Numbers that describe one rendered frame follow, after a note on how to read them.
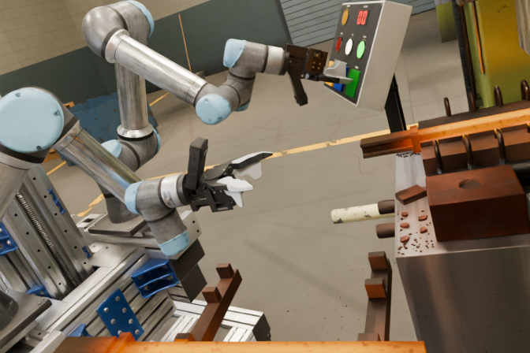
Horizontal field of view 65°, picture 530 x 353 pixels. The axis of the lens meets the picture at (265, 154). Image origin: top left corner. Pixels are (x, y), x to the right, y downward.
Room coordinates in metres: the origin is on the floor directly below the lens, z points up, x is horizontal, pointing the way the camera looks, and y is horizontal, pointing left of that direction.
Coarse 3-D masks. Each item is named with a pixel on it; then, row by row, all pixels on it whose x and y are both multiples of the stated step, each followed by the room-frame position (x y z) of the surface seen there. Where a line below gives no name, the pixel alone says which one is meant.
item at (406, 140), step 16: (512, 112) 0.62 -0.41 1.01; (528, 112) 0.60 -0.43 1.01; (416, 128) 0.68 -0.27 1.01; (432, 128) 0.67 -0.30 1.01; (448, 128) 0.65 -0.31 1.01; (464, 128) 0.63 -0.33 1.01; (480, 128) 0.62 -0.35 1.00; (368, 144) 0.70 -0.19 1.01; (384, 144) 0.70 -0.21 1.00; (400, 144) 0.68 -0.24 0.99; (416, 144) 0.66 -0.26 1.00
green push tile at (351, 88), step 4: (352, 72) 1.16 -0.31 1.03; (356, 72) 1.12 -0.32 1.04; (352, 76) 1.15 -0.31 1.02; (356, 76) 1.12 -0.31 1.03; (356, 80) 1.11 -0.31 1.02; (348, 84) 1.17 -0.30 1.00; (352, 84) 1.14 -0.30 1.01; (356, 84) 1.11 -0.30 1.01; (348, 88) 1.16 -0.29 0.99; (352, 88) 1.13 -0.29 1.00; (348, 92) 1.15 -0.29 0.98; (352, 92) 1.12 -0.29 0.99; (352, 96) 1.11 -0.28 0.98
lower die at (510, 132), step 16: (464, 112) 0.75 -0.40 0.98; (480, 112) 0.73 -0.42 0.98; (496, 112) 0.68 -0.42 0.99; (512, 128) 0.59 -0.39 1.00; (432, 144) 0.64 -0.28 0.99; (448, 144) 0.62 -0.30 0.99; (464, 144) 0.61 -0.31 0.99; (480, 144) 0.59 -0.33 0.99; (496, 144) 0.57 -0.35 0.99; (512, 144) 0.55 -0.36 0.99; (528, 144) 0.55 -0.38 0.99; (432, 160) 0.60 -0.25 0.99; (448, 160) 0.59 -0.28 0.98; (464, 160) 0.58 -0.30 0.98; (480, 160) 0.57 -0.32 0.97; (496, 160) 0.56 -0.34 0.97; (512, 160) 0.56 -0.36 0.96
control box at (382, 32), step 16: (352, 16) 1.29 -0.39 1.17; (368, 16) 1.15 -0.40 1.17; (384, 16) 1.07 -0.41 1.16; (400, 16) 1.08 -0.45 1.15; (336, 32) 1.40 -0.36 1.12; (352, 32) 1.25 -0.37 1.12; (368, 32) 1.12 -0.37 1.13; (384, 32) 1.07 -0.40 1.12; (400, 32) 1.08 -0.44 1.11; (352, 48) 1.21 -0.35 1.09; (368, 48) 1.09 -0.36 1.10; (384, 48) 1.07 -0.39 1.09; (400, 48) 1.08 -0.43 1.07; (352, 64) 1.19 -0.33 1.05; (368, 64) 1.07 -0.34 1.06; (384, 64) 1.07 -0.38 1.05; (368, 80) 1.07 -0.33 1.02; (384, 80) 1.07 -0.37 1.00; (368, 96) 1.07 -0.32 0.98; (384, 96) 1.07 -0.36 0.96
